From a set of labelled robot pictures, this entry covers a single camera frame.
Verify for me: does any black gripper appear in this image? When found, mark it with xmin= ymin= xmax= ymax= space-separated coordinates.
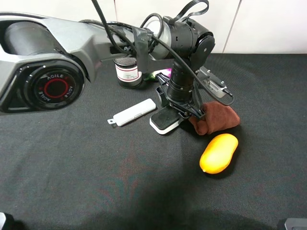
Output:
xmin=155 ymin=61 xmax=205 ymax=119

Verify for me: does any black and white board eraser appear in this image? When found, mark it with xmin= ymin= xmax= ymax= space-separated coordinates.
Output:
xmin=149 ymin=106 xmax=183 ymax=135

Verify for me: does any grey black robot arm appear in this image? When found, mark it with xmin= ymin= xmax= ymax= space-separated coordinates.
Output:
xmin=0 ymin=12 xmax=214 ymax=119

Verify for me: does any purple toy eggplant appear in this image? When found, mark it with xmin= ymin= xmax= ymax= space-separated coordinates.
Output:
xmin=143 ymin=69 xmax=172 ymax=82

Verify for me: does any clear plastic case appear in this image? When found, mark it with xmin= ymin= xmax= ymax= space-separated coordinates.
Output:
xmin=107 ymin=99 xmax=156 ymax=127

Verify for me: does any brown folded cloth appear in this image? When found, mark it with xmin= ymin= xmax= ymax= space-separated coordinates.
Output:
xmin=189 ymin=102 xmax=240 ymax=136

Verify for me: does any black mesh pen holder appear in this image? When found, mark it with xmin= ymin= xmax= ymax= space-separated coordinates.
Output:
xmin=114 ymin=57 xmax=143 ymax=89

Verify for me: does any yellow toy mango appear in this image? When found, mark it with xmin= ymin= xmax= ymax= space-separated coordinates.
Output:
xmin=200 ymin=134 xmax=238 ymax=174

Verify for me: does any black tablecloth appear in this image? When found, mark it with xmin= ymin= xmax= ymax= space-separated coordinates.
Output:
xmin=0 ymin=54 xmax=307 ymax=230

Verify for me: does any grey base right corner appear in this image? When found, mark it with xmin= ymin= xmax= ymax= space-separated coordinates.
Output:
xmin=284 ymin=218 xmax=307 ymax=230

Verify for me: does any grey base corner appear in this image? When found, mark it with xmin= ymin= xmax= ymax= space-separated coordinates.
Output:
xmin=284 ymin=218 xmax=307 ymax=230
xmin=0 ymin=212 xmax=7 ymax=230

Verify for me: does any grey base left corner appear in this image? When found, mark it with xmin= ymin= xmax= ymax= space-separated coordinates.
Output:
xmin=0 ymin=212 xmax=7 ymax=230

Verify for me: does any black cable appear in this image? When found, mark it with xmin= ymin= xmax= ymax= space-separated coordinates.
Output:
xmin=90 ymin=0 xmax=235 ymax=106

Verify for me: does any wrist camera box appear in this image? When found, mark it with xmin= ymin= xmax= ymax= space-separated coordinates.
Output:
xmin=197 ymin=66 xmax=234 ymax=99

